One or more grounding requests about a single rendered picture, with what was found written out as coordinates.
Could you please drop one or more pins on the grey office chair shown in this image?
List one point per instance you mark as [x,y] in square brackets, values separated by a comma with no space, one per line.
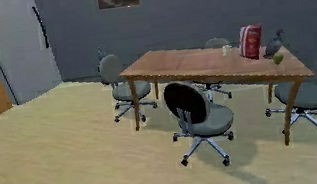
[311,94]
[122,89]
[216,43]
[203,118]

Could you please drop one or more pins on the brown wooden table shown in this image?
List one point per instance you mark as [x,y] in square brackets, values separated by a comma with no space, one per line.
[196,63]

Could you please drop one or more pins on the small clear glass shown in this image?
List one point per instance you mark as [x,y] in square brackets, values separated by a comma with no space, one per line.
[226,50]

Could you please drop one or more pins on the red and white bag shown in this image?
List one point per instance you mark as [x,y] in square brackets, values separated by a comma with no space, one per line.
[250,41]

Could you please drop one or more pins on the green apple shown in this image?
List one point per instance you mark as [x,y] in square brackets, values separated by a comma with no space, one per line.
[278,58]

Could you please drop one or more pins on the dark grey bird figure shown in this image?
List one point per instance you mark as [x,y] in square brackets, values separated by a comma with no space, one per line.
[274,46]

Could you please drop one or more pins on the grey fridge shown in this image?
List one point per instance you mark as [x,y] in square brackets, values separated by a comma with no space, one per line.
[16,47]

